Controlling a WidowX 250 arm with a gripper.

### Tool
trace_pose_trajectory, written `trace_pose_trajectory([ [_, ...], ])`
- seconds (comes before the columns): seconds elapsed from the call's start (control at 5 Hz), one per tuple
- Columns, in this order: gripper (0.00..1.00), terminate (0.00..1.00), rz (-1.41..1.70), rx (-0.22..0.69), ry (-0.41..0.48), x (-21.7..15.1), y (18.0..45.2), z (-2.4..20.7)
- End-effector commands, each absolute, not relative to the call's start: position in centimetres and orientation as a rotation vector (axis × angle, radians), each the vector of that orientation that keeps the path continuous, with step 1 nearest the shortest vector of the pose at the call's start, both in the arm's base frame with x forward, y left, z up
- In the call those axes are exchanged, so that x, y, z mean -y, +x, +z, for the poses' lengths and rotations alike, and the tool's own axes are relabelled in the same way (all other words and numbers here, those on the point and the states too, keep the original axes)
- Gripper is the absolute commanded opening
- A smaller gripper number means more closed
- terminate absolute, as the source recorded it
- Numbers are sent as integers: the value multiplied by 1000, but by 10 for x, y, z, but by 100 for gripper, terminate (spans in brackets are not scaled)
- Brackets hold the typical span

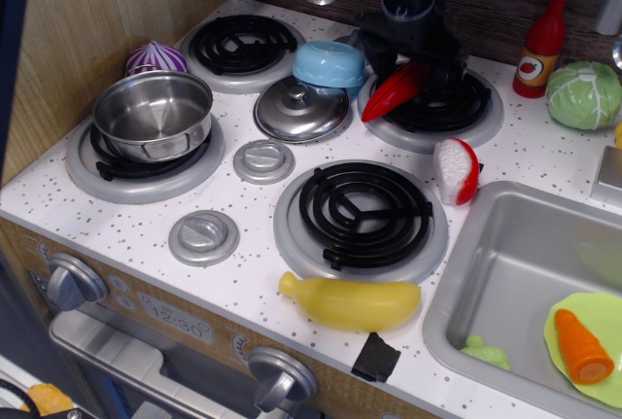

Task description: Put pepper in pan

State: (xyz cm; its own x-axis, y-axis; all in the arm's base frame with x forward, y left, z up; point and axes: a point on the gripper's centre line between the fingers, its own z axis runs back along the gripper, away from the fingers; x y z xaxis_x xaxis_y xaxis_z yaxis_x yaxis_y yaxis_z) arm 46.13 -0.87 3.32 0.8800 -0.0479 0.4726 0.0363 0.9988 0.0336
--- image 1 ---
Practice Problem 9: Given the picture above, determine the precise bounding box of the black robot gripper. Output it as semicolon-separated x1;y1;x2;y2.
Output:
358;0;468;93

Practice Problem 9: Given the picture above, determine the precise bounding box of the red toy chili pepper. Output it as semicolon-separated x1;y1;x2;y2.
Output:
362;60;432;122

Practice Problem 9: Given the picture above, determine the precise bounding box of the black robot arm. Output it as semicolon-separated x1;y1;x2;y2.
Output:
356;0;468;92

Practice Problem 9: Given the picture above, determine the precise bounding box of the small steel pan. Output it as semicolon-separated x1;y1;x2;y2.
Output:
92;70;213;163

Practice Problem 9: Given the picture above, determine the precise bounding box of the back right stove burner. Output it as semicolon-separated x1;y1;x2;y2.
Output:
357;63;504;154

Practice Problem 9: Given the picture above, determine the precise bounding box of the back grey stovetop knob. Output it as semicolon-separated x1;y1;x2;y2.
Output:
333;29;366;57

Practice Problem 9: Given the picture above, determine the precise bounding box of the grey stovetop knob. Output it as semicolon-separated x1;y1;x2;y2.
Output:
168;210;240;266
233;139;295;185
333;29;366;57

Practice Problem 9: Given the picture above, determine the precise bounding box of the light blue bowl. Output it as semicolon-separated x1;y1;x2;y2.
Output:
293;41;365;96

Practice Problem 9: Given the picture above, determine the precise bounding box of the red white radish slice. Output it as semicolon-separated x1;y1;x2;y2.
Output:
432;138;480;206

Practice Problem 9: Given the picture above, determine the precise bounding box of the red ketchup bottle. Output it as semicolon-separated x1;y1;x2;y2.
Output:
512;0;568;98

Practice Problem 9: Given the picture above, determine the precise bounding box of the steel pot lid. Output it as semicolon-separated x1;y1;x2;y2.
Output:
254;76;350;144

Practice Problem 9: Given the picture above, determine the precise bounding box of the front right stove burner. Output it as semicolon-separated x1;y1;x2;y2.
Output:
273;160;449;283

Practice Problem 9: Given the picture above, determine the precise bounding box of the green toy cabbage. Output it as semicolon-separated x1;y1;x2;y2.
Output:
545;61;621;130

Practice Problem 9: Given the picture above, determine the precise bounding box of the upper grey stovetop knob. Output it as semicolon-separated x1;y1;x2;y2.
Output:
233;139;295;185

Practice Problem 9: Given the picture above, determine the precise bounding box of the silver sink basin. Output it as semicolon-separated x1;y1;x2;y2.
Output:
423;182;621;418

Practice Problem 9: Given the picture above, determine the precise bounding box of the yellow toy banana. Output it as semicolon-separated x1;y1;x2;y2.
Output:
279;272;422;332

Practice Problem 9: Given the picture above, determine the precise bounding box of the purple toy onion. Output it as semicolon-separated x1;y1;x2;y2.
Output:
125;41;188;76

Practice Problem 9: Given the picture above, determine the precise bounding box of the lower grey stovetop knob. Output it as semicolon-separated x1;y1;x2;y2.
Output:
168;210;240;266

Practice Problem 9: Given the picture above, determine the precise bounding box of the green toy vegetable piece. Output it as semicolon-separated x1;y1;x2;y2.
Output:
461;334;511;371

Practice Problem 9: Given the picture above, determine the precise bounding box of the light green plate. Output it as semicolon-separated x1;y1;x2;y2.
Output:
543;293;621;409

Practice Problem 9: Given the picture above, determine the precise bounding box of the front left stove burner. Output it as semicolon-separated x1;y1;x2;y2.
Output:
66;118;225;205

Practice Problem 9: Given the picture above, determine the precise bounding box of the right silver oven dial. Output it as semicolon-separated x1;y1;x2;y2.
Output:
248;346;319;418

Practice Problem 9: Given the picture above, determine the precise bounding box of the silver oven dial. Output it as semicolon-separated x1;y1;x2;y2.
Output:
248;346;319;418
47;253;109;311

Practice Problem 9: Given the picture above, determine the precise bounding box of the orange toy carrot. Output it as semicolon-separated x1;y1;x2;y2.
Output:
554;309;614;385

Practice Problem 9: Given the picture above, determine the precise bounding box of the oven clock display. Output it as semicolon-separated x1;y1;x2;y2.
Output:
137;293;214;345

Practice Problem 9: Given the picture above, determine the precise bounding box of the left silver oven dial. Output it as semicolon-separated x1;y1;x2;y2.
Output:
47;253;109;311

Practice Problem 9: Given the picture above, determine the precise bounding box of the orange object bottom left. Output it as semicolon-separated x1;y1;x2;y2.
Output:
26;383;74;417

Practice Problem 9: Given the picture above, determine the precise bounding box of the silver oven door handle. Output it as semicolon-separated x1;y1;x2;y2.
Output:
50;311;265;418

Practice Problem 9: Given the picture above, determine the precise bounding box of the black cable bottom left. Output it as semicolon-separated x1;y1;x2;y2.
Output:
0;378;45;415

